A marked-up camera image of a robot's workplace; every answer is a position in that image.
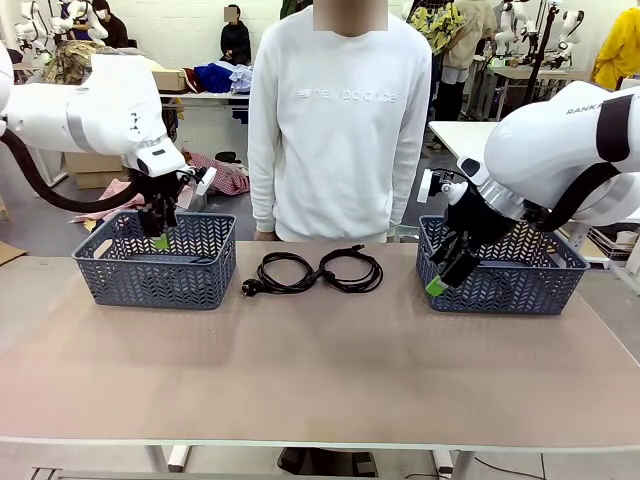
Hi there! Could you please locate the white table leg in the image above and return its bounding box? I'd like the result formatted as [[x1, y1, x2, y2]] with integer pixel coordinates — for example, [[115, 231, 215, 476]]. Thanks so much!
[[144, 444, 191, 474], [432, 448, 474, 480]]

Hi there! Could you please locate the black tripod stand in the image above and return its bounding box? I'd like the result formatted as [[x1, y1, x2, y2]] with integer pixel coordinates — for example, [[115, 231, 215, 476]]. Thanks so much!
[[524, 4, 559, 104]]

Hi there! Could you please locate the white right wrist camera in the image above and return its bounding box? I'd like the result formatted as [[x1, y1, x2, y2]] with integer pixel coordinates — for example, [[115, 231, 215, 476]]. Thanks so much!
[[418, 168, 437, 204]]

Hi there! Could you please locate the blue clothing heap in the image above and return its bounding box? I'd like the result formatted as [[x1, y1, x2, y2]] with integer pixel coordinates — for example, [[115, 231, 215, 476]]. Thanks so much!
[[193, 62, 236, 95]]

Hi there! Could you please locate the white background table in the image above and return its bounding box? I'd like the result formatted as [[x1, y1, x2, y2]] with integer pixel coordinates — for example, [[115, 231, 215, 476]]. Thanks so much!
[[159, 88, 251, 151]]

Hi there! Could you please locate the pile of patterned cloths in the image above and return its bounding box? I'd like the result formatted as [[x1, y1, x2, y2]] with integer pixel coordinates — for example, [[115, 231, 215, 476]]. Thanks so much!
[[42, 39, 109, 86]]

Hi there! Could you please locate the thin black cable coil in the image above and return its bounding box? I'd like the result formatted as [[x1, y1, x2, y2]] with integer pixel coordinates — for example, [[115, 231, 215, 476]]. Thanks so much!
[[318, 243, 385, 293]]

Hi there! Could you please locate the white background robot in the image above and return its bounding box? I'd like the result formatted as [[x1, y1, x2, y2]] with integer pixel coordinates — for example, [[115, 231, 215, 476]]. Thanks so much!
[[14, 0, 51, 51], [52, 0, 109, 41], [554, 7, 586, 56], [494, 0, 539, 49]]

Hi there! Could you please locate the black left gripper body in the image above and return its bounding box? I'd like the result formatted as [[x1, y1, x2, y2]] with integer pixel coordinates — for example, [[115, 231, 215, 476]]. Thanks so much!
[[129, 169, 189, 204]]

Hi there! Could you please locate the red checkered cloth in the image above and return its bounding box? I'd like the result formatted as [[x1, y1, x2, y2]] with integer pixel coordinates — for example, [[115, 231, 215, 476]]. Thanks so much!
[[187, 152, 251, 194]]

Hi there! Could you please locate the person's left forearm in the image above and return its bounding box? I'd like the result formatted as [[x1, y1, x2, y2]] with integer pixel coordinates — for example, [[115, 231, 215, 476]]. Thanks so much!
[[385, 144, 424, 234]]

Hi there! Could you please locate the white wire shelf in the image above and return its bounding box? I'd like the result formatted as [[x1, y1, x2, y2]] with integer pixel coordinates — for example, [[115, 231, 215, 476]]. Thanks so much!
[[587, 219, 640, 269]]

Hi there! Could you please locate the masked person in black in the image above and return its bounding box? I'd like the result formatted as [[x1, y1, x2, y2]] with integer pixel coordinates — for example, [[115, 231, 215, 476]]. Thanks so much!
[[92, 0, 130, 49]]

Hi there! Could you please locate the person in beige jacket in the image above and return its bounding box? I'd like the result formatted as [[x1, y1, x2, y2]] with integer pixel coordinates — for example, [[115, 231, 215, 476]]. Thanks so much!
[[442, 0, 496, 121]]

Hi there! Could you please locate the flat cardboard sheet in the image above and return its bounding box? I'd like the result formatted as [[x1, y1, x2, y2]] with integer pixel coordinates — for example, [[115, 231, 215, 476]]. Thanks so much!
[[0, 243, 27, 266]]

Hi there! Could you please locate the wooden background table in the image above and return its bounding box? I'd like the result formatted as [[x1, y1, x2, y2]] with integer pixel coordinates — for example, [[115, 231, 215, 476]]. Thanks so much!
[[487, 64, 594, 121]]

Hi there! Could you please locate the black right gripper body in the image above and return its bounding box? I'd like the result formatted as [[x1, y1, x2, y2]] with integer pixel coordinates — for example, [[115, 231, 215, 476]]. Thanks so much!
[[443, 182, 506, 244]]

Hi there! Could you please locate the person in yellow hoodie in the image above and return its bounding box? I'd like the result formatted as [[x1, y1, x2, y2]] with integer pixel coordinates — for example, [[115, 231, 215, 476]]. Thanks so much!
[[591, 7, 640, 91]]

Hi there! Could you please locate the grey storage bin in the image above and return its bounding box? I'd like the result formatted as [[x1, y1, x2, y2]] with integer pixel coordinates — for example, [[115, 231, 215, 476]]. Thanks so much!
[[177, 187, 209, 212]]

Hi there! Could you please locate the black right arm hose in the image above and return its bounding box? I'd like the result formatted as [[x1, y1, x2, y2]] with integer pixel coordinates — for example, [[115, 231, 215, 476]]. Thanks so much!
[[537, 162, 624, 232]]

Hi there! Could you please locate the black arm hose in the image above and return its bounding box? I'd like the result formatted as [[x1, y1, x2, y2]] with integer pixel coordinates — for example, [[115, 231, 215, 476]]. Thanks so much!
[[537, 162, 624, 232], [0, 130, 146, 214]]

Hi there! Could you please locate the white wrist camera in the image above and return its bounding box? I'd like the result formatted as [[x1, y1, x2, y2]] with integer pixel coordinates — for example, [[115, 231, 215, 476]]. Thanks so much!
[[418, 168, 437, 204], [195, 166, 219, 197]]

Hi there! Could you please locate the large floor cardboard box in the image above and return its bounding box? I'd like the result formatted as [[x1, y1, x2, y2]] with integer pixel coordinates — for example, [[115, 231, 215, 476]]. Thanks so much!
[[64, 152, 131, 190]]

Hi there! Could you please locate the light blue shirt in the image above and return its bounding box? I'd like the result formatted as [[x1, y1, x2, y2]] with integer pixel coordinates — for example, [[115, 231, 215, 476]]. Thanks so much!
[[228, 64, 255, 95]]

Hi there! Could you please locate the person in yellow patterned shirt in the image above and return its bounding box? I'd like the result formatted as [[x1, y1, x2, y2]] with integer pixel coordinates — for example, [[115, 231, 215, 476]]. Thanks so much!
[[407, 0, 464, 56]]

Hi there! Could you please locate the person in white sweatshirt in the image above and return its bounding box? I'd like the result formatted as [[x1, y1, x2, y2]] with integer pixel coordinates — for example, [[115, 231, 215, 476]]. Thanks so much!
[[248, 0, 434, 244]]

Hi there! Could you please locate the blue-grey plastic basket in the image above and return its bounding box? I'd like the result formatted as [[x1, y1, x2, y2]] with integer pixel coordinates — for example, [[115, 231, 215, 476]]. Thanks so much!
[[72, 212, 238, 311], [416, 214, 591, 317]]

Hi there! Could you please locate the black left arm hose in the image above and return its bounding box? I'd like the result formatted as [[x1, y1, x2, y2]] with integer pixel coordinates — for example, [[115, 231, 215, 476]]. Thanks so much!
[[0, 130, 146, 214]]

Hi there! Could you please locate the seated person in black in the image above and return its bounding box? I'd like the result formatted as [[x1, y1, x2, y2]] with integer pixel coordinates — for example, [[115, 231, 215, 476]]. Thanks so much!
[[219, 4, 253, 66]]

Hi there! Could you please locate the black floor pedal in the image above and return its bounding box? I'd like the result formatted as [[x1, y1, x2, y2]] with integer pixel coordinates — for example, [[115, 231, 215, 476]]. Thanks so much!
[[277, 447, 379, 479]]

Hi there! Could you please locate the white side table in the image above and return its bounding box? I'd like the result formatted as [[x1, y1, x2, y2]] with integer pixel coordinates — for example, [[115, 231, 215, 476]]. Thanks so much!
[[427, 121, 501, 176]]

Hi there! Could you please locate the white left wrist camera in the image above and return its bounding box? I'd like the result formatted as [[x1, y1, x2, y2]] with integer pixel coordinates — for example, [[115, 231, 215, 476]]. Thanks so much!
[[195, 166, 219, 197]]

